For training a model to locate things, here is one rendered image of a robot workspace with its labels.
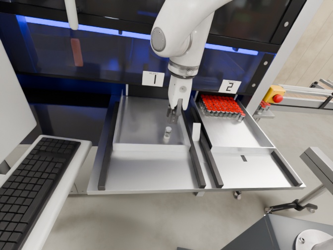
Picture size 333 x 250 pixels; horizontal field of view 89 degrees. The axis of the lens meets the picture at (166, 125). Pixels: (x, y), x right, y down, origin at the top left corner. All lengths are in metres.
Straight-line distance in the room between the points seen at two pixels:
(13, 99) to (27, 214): 0.36
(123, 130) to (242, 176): 0.45
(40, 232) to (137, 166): 0.28
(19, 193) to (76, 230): 0.85
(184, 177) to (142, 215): 0.91
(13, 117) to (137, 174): 0.46
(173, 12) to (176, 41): 0.05
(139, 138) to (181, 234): 0.95
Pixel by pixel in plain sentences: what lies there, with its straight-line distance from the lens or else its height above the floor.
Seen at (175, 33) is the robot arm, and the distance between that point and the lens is 0.37.
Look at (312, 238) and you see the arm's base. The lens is 0.68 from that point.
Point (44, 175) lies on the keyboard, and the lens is 0.65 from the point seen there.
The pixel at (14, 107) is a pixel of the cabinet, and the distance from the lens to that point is 0.75.
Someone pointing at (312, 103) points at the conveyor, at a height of 0.92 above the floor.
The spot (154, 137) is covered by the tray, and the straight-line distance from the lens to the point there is 0.64.
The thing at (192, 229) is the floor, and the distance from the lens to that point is 1.46.
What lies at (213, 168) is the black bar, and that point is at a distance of 0.58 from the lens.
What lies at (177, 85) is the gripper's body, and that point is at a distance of 0.47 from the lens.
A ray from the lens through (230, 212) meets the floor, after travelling 1.63.
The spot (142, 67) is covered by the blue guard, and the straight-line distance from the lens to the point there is 0.70.
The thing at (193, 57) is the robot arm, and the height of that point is 1.20.
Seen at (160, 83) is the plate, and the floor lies 1.01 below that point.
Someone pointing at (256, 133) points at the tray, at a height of 0.89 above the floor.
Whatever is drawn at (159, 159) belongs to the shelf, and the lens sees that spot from 0.58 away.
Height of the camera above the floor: 1.33
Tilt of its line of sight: 40 degrees down
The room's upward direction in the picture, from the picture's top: 12 degrees clockwise
